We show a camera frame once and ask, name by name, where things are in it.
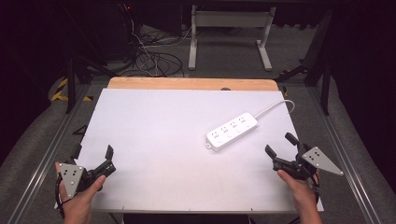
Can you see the person's left hand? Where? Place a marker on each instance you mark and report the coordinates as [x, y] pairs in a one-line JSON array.
[[79, 199]]

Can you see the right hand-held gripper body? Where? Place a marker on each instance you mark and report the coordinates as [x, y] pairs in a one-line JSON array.
[[306, 163]]

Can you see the black equipment tower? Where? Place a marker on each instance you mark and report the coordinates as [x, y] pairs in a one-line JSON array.
[[124, 28]]

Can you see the person's right hand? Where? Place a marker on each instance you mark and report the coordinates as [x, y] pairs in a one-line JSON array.
[[299, 188]]

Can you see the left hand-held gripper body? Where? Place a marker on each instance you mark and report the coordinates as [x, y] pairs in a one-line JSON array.
[[72, 178]]

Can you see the white metal table frame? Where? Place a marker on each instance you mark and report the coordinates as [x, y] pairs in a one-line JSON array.
[[230, 19]]

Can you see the white board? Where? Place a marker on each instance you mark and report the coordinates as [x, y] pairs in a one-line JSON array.
[[162, 149]]

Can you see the black tripod stand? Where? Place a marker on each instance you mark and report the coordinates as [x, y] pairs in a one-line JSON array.
[[71, 84]]

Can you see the yellow black hazard tape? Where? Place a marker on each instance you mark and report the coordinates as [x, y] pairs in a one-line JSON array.
[[59, 93]]

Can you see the small black triangular bracket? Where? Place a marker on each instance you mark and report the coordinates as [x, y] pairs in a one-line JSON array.
[[81, 130]]

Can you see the black angled stand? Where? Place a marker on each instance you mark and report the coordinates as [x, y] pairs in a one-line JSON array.
[[319, 62]]

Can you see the aluminium floor rail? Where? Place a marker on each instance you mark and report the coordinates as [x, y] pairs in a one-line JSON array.
[[46, 155], [342, 155]]

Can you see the white power strip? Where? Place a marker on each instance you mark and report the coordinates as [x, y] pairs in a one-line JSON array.
[[232, 131]]

